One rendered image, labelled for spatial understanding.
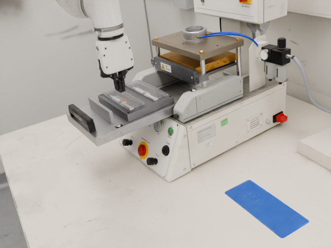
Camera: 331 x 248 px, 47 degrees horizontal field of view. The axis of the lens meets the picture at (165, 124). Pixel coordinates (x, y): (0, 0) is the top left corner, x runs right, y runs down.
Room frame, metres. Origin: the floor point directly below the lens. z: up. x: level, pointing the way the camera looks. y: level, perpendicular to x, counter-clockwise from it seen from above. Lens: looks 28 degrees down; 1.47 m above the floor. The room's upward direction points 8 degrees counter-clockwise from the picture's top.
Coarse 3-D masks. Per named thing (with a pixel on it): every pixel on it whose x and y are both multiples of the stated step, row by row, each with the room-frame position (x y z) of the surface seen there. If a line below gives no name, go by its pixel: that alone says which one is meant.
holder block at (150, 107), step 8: (104, 96) 1.13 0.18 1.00; (136, 96) 1.09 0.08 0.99; (168, 96) 1.06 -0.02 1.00; (104, 104) 1.11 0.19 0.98; (112, 104) 1.06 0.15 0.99; (152, 104) 1.02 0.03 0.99; (160, 104) 1.03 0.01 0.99; (168, 104) 1.05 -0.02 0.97; (120, 112) 1.01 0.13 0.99; (128, 112) 0.99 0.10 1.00; (136, 112) 0.99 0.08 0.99; (144, 112) 1.00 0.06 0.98; (128, 120) 0.97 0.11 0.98
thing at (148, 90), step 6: (126, 84) 1.19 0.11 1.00; (132, 84) 1.18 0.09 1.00; (138, 84) 1.17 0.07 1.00; (144, 84) 1.16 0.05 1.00; (138, 90) 1.12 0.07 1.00; (144, 90) 1.11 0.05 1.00; (150, 90) 1.11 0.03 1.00; (156, 90) 1.10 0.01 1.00; (150, 96) 1.06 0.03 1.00; (156, 96) 1.05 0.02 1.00
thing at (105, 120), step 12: (84, 108) 1.11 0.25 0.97; (96, 108) 1.06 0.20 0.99; (108, 108) 1.09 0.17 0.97; (168, 108) 1.03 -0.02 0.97; (72, 120) 1.05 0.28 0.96; (96, 120) 1.01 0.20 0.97; (108, 120) 0.99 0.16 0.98; (120, 120) 0.99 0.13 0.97; (144, 120) 0.99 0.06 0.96; (156, 120) 1.01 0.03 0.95; (84, 132) 0.98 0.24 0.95; (96, 132) 0.94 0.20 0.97; (108, 132) 0.93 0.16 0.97; (120, 132) 0.95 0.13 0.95; (96, 144) 0.91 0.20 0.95
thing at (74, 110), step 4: (72, 104) 1.06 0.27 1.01; (68, 108) 1.06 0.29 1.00; (72, 108) 1.04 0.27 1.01; (76, 108) 1.03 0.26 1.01; (72, 112) 1.03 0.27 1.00; (76, 112) 1.01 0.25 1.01; (80, 112) 1.00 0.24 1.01; (72, 116) 1.06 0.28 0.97; (76, 116) 1.01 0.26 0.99; (80, 116) 0.98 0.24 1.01; (84, 116) 0.97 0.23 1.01; (88, 116) 0.97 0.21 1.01; (80, 120) 0.99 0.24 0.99; (84, 120) 0.95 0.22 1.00; (88, 120) 0.94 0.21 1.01; (92, 120) 0.95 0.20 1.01; (88, 124) 0.94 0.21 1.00; (92, 124) 0.94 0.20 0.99; (88, 128) 0.94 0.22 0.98; (92, 128) 0.94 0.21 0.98
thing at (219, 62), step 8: (160, 56) 1.27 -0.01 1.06; (168, 56) 1.25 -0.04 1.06; (176, 56) 1.24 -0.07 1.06; (184, 56) 1.23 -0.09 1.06; (216, 56) 1.19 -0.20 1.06; (224, 56) 1.18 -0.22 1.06; (232, 56) 1.18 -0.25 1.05; (184, 64) 1.15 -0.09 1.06; (192, 64) 1.14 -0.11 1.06; (208, 64) 1.13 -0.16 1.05; (216, 64) 1.15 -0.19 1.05; (224, 64) 1.16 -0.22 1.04; (232, 64) 1.18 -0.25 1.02; (208, 72) 1.13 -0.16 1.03
